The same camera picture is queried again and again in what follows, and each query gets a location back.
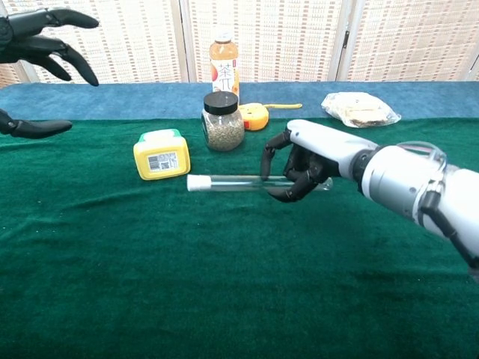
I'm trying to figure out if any yellow box with green lid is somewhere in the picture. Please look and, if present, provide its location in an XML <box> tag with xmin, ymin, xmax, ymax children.
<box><xmin>132</xmin><ymin>129</ymin><xmax>192</xmax><ymax>181</ymax></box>

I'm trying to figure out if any green velvet cloth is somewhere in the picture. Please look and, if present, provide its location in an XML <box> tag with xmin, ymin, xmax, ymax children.
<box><xmin>0</xmin><ymin>117</ymin><xmax>479</xmax><ymax>359</ymax></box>

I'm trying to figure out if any small white cap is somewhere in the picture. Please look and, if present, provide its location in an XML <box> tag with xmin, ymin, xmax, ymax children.
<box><xmin>186</xmin><ymin>174</ymin><xmax>213</xmax><ymax>193</ymax></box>

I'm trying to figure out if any clear glass tube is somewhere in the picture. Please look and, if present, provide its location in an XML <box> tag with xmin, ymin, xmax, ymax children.
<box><xmin>207</xmin><ymin>174</ymin><xmax>334</xmax><ymax>194</ymax></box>

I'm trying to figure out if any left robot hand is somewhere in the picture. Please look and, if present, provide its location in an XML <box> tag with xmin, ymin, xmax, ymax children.
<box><xmin>0</xmin><ymin>7</ymin><xmax>100</xmax><ymax>140</ymax></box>

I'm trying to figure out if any yellow tape measure with strap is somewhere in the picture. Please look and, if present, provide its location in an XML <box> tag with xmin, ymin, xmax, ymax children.
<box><xmin>238</xmin><ymin>102</ymin><xmax>303</xmax><ymax>132</ymax></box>

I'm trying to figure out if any woven bamboo screen panel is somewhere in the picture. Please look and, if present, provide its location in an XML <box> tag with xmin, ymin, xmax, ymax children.
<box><xmin>336</xmin><ymin>0</ymin><xmax>479</xmax><ymax>83</ymax></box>
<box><xmin>0</xmin><ymin>0</ymin><xmax>190</xmax><ymax>85</ymax></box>
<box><xmin>179</xmin><ymin>0</ymin><xmax>355</xmax><ymax>84</ymax></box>
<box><xmin>463</xmin><ymin>46</ymin><xmax>479</xmax><ymax>82</ymax></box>

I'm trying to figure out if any clear bag of snacks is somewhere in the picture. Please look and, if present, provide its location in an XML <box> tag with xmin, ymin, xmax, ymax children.
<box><xmin>320</xmin><ymin>91</ymin><xmax>402</xmax><ymax>129</ymax></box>

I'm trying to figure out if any brown woven screen panel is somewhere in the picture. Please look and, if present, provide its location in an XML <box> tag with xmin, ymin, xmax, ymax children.
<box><xmin>0</xmin><ymin>61</ymin><xmax>29</xmax><ymax>89</ymax></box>

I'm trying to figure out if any tea bottle with white cap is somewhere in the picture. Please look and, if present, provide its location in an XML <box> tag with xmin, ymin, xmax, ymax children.
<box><xmin>208</xmin><ymin>31</ymin><xmax>241</xmax><ymax>105</ymax></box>

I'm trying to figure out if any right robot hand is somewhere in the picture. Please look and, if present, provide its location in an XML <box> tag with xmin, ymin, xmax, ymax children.
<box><xmin>260</xmin><ymin>119</ymin><xmax>379</xmax><ymax>203</ymax></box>

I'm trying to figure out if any glass jar with black lid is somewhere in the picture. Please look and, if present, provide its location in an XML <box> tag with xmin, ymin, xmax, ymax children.
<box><xmin>201</xmin><ymin>90</ymin><xmax>245</xmax><ymax>153</ymax></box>

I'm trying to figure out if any blue cloth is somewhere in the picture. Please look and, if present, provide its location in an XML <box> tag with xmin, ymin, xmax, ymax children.
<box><xmin>0</xmin><ymin>81</ymin><xmax>479</xmax><ymax>123</ymax></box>

